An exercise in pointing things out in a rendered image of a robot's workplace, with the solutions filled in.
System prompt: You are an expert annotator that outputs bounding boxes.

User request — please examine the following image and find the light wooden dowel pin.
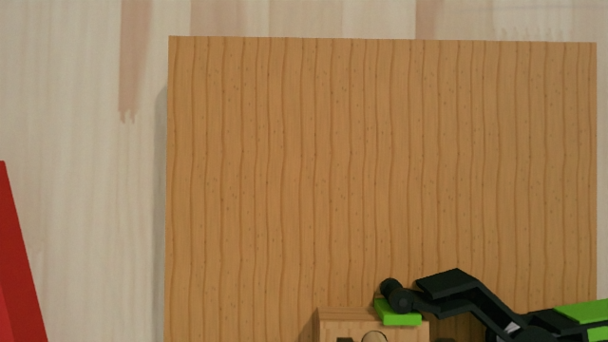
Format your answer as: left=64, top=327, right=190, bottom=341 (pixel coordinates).
left=362, top=331, right=387, bottom=342

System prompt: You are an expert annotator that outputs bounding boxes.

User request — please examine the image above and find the red open tray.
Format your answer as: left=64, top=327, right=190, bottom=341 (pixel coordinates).
left=0, top=161, right=48, bottom=342

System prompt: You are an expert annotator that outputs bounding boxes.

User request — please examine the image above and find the small light wooden block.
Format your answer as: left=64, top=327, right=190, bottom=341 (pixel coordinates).
left=317, top=306, right=429, bottom=342

